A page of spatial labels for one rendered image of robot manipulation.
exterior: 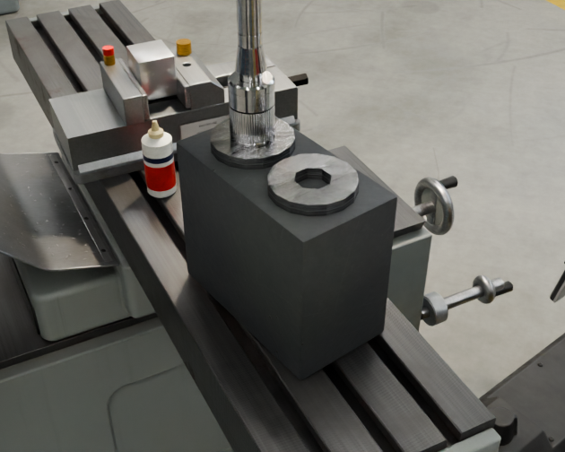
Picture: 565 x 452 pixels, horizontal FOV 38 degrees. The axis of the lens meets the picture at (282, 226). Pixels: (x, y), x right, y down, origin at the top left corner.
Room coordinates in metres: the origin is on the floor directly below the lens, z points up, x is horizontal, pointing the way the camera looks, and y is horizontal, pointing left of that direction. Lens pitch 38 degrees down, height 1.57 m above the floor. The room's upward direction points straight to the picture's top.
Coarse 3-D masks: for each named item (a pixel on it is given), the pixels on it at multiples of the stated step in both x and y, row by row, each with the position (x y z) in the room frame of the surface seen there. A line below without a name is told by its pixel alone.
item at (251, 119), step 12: (264, 96) 0.73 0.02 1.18; (240, 108) 0.73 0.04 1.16; (252, 108) 0.72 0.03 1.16; (264, 108) 0.73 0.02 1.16; (240, 120) 0.73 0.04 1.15; (252, 120) 0.72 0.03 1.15; (264, 120) 0.73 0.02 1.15; (240, 132) 0.73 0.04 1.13; (252, 132) 0.72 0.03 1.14; (264, 132) 0.73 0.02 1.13; (240, 144) 0.73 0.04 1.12; (252, 144) 0.72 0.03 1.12; (264, 144) 0.73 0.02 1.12
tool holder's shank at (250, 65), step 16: (240, 0) 0.74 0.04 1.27; (256, 0) 0.74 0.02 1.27; (240, 16) 0.74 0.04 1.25; (256, 16) 0.74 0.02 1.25; (240, 32) 0.74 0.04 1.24; (256, 32) 0.74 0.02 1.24; (240, 48) 0.74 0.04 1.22; (256, 48) 0.74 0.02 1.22; (240, 64) 0.74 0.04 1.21; (256, 64) 0.73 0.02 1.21; (256, 80) 0.74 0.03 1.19
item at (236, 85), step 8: (232, 80) 0.74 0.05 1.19; (240, 80) 0.74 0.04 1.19; (264, 80) 0.74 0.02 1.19; (272, 80) 0.74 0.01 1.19; (232, 88) 0.73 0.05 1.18; (240, 88) 0.73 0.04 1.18; (248, 88) 0.73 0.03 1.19; (256, 88) 0.73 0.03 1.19; (264, 88) 0.73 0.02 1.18; (272, 88) 0.74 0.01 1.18; (240, 96) 0.73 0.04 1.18; (248, 96) 0.72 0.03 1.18; (256, 96) 0.72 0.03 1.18
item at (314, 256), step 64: (192, 192) 0.73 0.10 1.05; (256, 192) 0.66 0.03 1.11; (320, 192) 0.64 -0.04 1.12; (384, 192) 0.66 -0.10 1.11; (192, 256) 0.74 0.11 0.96; (256, 256) 0.64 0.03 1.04; (320, 256) 0.60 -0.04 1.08; (384, 256) 0.65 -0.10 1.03; (256, 320) 0.64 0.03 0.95; (320, 320) 0.60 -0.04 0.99; (384, 320) 0.66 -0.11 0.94
